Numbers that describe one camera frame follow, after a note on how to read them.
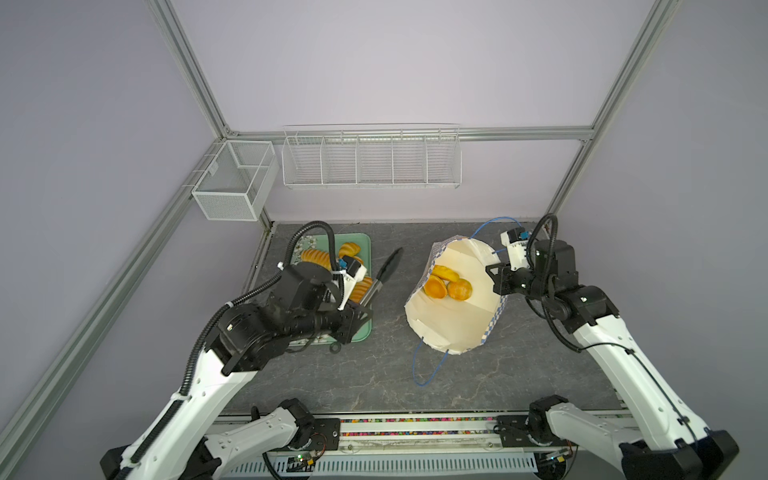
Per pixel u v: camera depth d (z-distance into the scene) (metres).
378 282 0.60
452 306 0.96
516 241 0.63
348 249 1.05
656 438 0.40
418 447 0.73
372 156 0.99
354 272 0.53
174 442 0.36
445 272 0.94
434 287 0.95
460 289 0.94
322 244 1.16
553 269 0.53
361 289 0.97
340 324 0.51
